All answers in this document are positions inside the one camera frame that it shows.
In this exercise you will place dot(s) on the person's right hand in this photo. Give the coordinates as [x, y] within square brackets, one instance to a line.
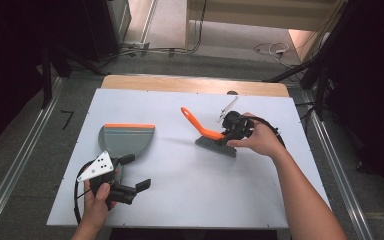
[263, 140]

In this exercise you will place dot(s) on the black cabinet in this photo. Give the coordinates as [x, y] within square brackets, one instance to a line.
[100, 26]

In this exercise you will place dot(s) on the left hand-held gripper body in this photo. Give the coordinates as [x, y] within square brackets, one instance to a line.
[96, 166]

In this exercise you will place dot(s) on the aluminium floor rail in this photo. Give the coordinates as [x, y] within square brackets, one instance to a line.
[20, 153]
[333, 156]

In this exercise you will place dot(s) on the black stand post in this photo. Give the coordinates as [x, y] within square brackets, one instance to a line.
[46, 80]

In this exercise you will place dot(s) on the light wooden shelf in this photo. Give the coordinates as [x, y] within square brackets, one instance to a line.
[260, 15]

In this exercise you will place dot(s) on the grey dustpan with orange edge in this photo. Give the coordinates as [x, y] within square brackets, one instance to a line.
[126, 140]

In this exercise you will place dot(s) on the black tripod stand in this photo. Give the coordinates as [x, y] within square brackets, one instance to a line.
[320, 86]

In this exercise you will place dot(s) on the grey power strip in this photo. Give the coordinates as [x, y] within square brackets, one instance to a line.
[140, 48]

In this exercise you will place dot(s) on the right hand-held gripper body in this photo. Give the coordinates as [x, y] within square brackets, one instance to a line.
[238, 125]

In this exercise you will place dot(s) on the upright aluminium rail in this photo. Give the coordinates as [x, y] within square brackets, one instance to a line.
[148, 21]

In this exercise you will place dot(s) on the dark curtain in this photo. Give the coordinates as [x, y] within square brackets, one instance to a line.
[6, 66]
[373, 83]

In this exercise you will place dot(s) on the person's left hand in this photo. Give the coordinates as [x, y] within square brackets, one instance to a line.
[95, 211]

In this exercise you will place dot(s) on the dark round table grommet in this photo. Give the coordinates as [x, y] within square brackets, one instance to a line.
[232, 92]

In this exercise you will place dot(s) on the orange brush with grey bristles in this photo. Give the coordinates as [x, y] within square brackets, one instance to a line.
[213, 145]

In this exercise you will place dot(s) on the white board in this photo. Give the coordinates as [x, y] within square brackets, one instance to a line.
[186, 200]

